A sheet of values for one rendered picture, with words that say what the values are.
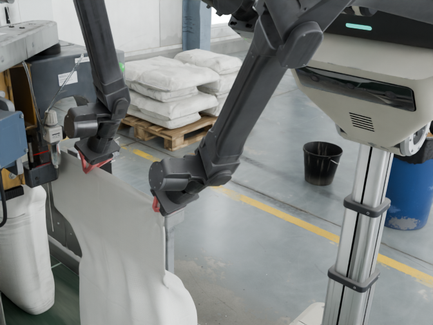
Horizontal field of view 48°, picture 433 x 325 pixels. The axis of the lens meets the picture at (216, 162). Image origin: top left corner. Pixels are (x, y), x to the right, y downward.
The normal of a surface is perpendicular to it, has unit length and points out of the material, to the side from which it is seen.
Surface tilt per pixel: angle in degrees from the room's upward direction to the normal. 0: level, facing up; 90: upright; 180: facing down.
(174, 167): 40
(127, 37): 90
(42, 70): 90
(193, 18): 90
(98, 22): 106
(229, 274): 0
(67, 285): 0
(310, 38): 127
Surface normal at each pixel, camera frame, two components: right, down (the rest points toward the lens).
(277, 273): 0.04, -0.91
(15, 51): 1.00, 0.05
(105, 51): 0.55, 0.61
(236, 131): 0.23, 0.87
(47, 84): 0.75, 0.29
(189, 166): 0.54, -0.51
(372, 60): -0.40, -0.52
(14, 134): 0.96, 0.14
